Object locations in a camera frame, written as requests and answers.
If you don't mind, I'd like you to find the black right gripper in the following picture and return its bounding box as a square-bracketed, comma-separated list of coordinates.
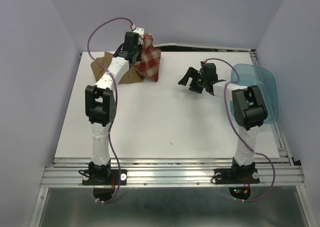
[177, 66, 207, 93]

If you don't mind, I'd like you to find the red plaid skirt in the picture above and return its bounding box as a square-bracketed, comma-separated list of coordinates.
[133, 33, 162, 82]

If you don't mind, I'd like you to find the tan brown skirt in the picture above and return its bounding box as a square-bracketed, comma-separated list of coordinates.
[90, 52, 145, 87]

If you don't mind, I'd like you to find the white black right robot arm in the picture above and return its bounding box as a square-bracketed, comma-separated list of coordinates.
[179, 62, 268, 185]

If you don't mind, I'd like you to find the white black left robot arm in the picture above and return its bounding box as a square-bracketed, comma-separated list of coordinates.
[79, 28, 149, 186]

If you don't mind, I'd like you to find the teal plastic basket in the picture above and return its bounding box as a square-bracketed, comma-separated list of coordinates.
[228, 63, 279, 125]

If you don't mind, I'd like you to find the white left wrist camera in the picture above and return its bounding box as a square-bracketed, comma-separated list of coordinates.
[132, 27, 145, 41]

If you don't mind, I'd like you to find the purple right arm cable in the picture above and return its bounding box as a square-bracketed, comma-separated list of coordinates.
[201, 57, 277, 203]

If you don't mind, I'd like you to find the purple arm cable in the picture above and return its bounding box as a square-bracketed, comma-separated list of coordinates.
[201, 57, 277, 203]
[88, 17, 137, 205]

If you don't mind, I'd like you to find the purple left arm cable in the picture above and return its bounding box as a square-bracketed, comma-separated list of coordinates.
[88, 17, 137, 205]

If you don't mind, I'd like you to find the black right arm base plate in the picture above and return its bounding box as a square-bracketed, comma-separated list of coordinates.
[211, 168, 260, 185]

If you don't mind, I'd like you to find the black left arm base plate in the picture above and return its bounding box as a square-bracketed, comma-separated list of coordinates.
[78, 169, 128, 186]

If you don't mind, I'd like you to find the aluminium table frame rail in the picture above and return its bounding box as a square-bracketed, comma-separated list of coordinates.
[31, 52, 313, 227]

